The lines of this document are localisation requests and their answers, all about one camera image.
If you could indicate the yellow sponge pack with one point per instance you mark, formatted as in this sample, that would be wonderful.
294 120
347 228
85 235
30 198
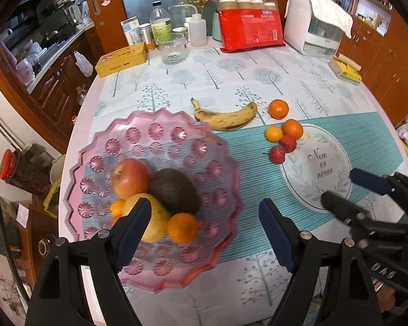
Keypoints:
345 68

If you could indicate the white squeeze bottle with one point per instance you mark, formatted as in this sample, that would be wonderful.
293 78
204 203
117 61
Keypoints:
196 26

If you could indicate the small white blue carton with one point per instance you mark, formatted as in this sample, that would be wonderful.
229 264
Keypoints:
131 30

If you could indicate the red lychee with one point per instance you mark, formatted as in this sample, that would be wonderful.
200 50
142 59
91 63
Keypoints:
289 143
276 154

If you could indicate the tree pattern tablecloth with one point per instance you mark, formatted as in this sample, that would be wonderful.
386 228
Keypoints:
247 283

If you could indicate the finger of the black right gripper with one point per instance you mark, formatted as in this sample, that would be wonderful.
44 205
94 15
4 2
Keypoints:
395 186
362 227

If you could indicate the red snack package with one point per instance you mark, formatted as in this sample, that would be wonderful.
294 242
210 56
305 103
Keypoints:
249 24

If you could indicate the red apple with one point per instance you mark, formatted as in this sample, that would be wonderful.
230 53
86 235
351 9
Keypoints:
129 178

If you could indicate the clear bottle green label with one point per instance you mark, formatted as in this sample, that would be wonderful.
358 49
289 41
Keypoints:
160 21

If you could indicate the red lid container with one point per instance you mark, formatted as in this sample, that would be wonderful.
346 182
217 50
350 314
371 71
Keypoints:
8 164

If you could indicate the small orange mandarin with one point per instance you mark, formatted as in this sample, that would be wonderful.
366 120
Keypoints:
116 207

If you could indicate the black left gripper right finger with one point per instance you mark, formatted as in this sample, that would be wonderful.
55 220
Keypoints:
300 256

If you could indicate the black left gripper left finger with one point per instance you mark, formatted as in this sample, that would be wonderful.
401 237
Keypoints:
108 252

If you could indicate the white appliance with towel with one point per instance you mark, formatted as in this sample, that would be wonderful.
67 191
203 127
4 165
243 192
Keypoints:
316 27

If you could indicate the clear glass cup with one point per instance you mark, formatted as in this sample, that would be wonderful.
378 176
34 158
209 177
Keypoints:
172 47

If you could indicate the large orange with stem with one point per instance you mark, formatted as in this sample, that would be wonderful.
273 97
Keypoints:
182 228

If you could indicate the yellow flat box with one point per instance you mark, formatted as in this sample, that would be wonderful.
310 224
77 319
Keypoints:
121 59

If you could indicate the small metal can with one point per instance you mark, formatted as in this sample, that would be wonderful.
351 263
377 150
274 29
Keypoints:
147 37

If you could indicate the small yellow-orange kumquat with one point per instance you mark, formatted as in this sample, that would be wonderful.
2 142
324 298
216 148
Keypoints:
273 134

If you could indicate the yellow pear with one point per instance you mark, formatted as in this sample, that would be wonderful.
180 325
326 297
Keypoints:
156 229

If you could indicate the dark avocado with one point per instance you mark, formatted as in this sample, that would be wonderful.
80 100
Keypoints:
175 192

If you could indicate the pink plastic fruit plate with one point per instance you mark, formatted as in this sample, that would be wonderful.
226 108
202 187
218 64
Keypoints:
187 174

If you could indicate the yellow spotted banana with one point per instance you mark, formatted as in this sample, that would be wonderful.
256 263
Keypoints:
220 121

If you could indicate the person right hand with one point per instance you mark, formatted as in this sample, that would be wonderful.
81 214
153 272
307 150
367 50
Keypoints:
386 298

